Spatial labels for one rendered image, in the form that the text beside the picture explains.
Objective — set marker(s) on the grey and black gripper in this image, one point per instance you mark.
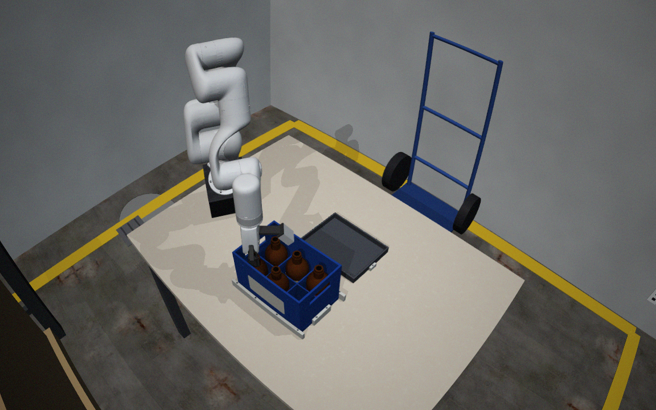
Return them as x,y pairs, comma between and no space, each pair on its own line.
250,239

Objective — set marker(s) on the dark blue crate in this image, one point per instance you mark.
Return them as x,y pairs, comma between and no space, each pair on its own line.
297,305

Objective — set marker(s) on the orange bottle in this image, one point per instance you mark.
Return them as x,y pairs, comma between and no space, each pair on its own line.
315,278
276,253
279,278

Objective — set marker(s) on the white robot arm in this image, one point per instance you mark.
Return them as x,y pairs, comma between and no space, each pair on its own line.
222,98

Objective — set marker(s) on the brown glass bottle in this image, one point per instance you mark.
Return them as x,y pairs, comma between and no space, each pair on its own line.
263,267
297,267

